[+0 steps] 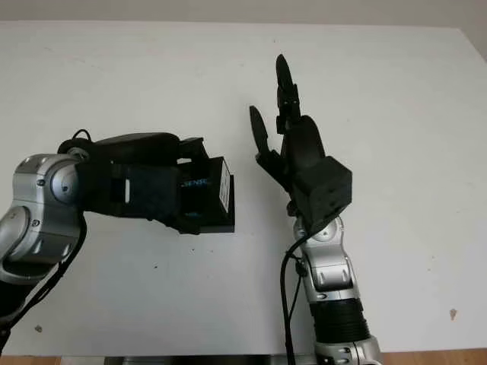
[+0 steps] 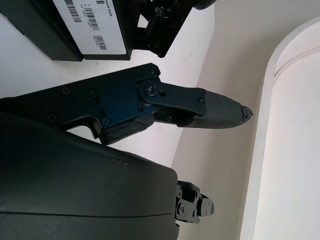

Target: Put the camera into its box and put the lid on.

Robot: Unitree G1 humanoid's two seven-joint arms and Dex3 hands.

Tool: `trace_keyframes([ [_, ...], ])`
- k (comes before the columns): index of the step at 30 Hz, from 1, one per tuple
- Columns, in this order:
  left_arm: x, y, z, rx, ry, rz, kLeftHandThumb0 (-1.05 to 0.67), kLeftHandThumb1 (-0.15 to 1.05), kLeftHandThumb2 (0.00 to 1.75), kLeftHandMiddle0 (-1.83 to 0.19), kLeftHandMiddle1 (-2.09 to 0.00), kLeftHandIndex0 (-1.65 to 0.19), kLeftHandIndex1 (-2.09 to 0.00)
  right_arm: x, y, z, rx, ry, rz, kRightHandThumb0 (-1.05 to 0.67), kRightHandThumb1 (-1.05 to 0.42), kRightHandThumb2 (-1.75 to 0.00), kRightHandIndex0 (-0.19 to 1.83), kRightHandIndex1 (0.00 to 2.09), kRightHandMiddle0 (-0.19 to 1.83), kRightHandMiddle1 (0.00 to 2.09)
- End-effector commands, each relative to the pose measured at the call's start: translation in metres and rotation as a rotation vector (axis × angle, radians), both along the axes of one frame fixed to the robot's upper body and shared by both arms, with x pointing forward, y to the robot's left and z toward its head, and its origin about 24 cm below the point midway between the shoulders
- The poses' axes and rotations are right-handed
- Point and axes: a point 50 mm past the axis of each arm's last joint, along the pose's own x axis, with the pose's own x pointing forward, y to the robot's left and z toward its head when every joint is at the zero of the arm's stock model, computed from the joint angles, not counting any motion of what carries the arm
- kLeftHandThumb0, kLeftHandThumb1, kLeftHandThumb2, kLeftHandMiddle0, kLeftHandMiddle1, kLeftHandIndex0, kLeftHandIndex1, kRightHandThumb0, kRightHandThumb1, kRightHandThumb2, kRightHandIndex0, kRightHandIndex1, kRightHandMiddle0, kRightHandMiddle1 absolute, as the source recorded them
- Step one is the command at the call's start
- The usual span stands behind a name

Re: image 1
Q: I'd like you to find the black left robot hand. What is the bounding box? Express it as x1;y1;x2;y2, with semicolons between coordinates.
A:
78;132;209;236

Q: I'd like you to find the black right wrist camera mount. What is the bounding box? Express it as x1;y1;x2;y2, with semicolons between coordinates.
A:
294;155;353;235

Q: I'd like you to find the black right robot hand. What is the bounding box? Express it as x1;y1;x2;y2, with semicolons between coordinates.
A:
248;54;329;216

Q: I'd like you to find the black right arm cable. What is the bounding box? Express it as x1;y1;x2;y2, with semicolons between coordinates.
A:
280;227;310;365

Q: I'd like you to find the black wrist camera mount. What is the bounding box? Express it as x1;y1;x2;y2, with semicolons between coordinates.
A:
108;163;180;225
294;155;353;235

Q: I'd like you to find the black camera box base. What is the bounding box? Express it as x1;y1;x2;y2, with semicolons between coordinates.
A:
198;212;236;234

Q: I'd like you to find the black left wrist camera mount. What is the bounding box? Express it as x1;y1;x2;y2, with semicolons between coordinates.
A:
108;163;180;225

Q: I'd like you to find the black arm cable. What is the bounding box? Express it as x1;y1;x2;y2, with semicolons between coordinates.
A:
280;227;310;365
0;128;94;365

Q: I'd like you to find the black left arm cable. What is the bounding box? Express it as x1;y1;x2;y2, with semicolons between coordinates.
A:
0;128;94;365

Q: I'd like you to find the black box lid with label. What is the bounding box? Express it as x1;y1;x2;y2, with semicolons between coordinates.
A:
175;155;236;227

